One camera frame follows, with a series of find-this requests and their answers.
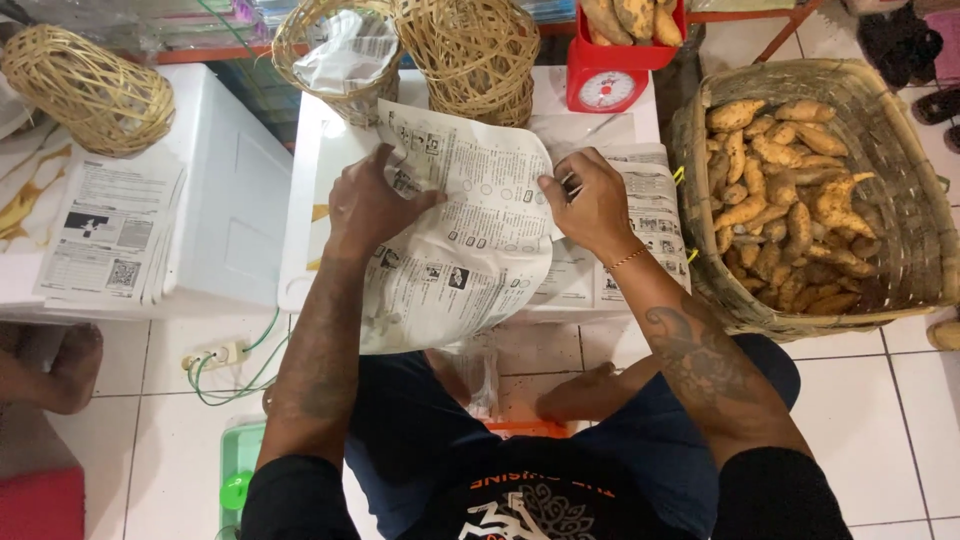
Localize person's left hand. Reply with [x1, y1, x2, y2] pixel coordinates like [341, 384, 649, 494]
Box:
[327, 142, 450, 261]

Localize person's right hand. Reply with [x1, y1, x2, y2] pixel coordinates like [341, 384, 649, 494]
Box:
[537, 147, 640, 263]

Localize printed paper sheet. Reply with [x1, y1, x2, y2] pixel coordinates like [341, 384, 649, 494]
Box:
[358, 97, 558, 356]

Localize stack of printed sheets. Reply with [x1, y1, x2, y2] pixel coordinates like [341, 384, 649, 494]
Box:
[525, 142, 693, 313]
[33, 153, 189, 310]

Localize white foam box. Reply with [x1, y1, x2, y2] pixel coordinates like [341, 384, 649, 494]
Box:
[0, 63, 295, 325]
[277, 66, 663, 325]

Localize clear plastic sheet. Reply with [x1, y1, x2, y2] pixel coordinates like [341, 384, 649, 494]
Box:
[528, 112, 639, 165]

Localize red kitchen scale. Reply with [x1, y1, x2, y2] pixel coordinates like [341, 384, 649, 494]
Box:
[565, 0, 689, 115]

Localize crumpled paper basket lining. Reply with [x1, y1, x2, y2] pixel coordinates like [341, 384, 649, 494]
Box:
[291, 9, 400, 98]

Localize paper-lined woven rattan basket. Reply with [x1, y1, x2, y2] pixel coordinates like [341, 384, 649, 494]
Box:
[270, 0, 407, 129]

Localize empty woven rattan basket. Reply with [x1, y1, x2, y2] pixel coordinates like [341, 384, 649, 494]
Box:
[0, 24, 177, 159]
[390, 0, 543, 129]

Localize person's right foot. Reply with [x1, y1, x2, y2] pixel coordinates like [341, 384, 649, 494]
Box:
[535, 361, 640, 426]

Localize heap of sweet potatoes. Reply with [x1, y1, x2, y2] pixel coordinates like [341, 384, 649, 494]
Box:
[703, 99, 888, 316]

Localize white power socket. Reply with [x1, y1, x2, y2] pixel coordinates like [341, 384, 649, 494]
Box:
[180, 340, 249, 373]

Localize clear plastic bag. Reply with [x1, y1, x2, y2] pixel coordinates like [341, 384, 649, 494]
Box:
[448, 346, 502, 421]

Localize person's blue shorts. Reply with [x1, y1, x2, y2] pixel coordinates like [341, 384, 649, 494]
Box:
[343, 333, 803, 540]

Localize green plastic tray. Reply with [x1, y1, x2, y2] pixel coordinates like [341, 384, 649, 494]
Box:
[219, 420, 268, 540]

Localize person's black shirt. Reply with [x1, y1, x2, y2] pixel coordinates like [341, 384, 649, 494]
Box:
[240, 435, 854, 540]

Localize large woven bamboo basket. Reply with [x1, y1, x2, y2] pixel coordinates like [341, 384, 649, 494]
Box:
[670, 58, 960, 344]

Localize pink cloth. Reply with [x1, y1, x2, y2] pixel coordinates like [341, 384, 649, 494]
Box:
[925, 7, 960, 88]

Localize red stool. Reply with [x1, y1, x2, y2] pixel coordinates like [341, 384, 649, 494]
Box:
[0, 465, 86, 540]

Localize gold bracelet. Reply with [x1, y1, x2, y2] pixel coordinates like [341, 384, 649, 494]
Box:
[604, 246, 649, 273]

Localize green cable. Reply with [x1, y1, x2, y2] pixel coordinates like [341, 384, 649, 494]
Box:
[186, 306, 292, 408]

